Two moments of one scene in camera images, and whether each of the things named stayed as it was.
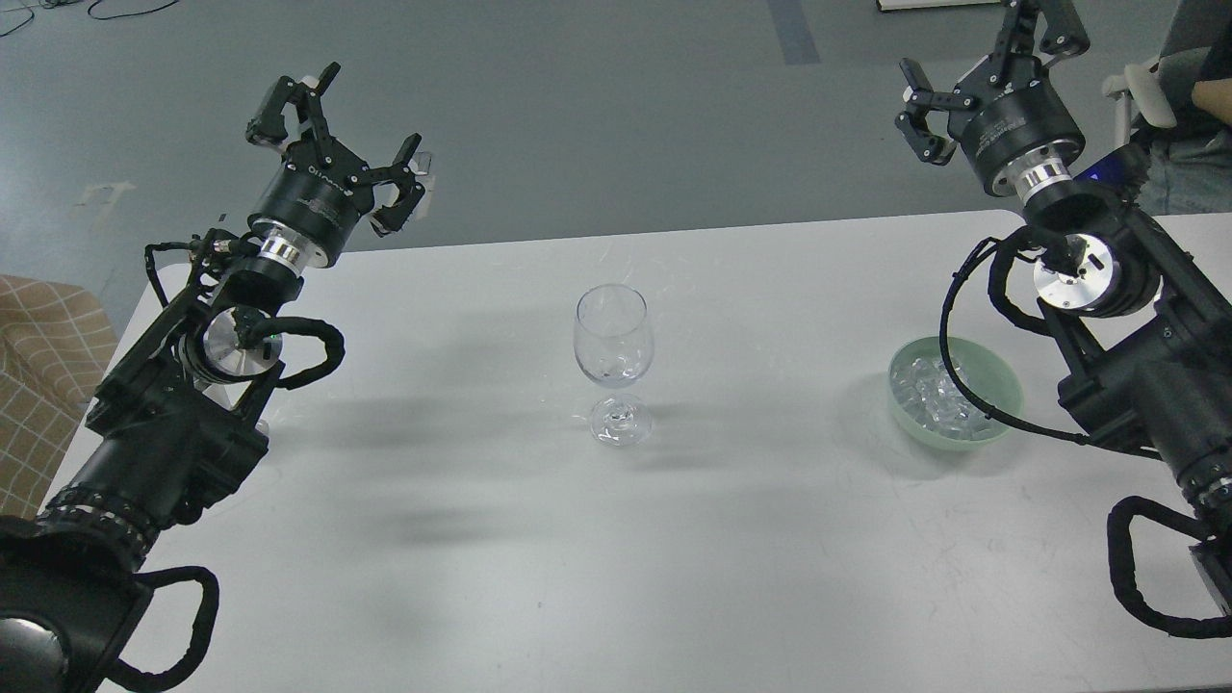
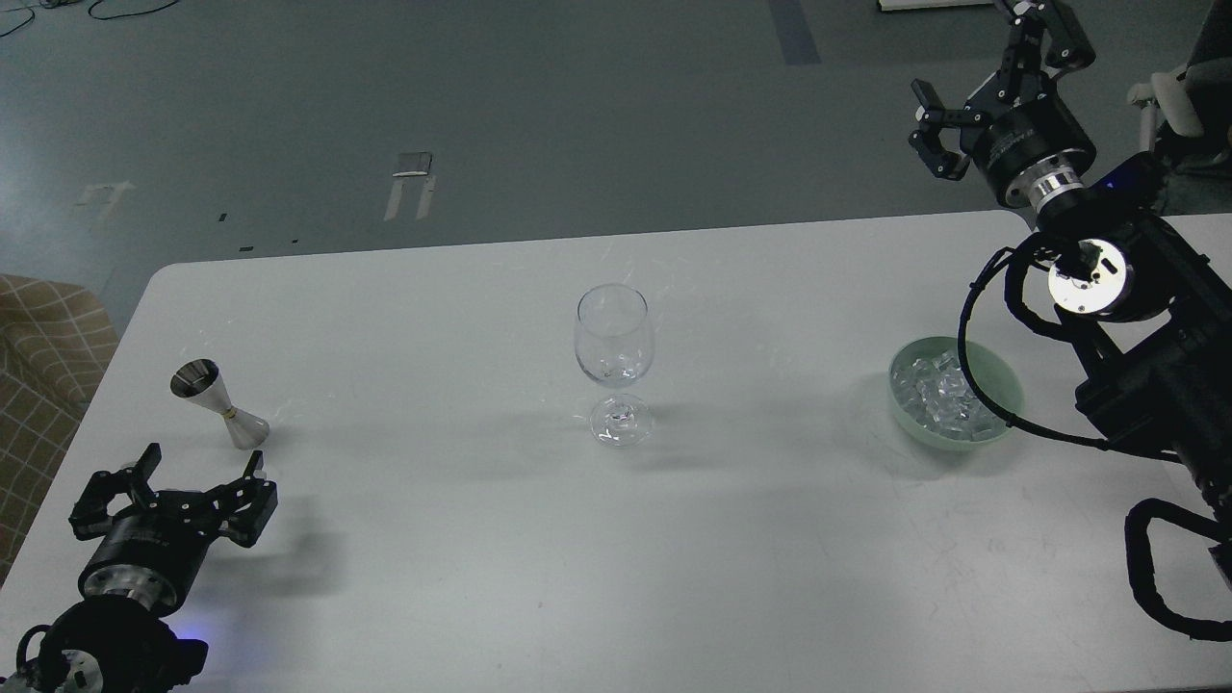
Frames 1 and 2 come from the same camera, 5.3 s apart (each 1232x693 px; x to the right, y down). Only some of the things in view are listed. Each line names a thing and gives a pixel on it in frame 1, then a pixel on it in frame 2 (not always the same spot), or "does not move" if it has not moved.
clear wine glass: (614, 344) does not move
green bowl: (935, 409) does not move
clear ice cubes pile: (923, 388) does not move
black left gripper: (311, 204) to (154, 551)
